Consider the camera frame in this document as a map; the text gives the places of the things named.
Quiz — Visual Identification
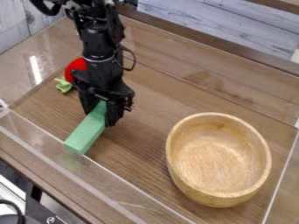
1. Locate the red plush strawberry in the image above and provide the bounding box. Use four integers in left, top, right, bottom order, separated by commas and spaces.
53, 57, 89, 94

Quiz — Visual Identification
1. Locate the brown wooden bowl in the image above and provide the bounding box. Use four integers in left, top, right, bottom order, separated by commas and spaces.
165, 112, 272, 207

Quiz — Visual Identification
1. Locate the green rectangular block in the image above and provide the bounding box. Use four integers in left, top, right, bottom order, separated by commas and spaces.
63, 101, 106, 155

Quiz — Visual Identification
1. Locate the black equipment under table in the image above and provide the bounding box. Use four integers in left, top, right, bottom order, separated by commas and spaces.
0, 183, 79, 224

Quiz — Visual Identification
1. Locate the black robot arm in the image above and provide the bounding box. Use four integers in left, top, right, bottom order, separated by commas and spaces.
29, 0, 134, 126

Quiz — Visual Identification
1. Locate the clear acrylic enclosure wall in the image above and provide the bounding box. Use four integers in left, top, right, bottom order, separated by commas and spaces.
0, 9, 299, 224

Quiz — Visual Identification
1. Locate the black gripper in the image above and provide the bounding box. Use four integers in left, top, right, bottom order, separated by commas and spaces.
69, 55, 136, 128

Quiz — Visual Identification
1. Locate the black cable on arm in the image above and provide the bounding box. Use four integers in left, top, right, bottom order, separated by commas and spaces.
113, 46, 137, 73

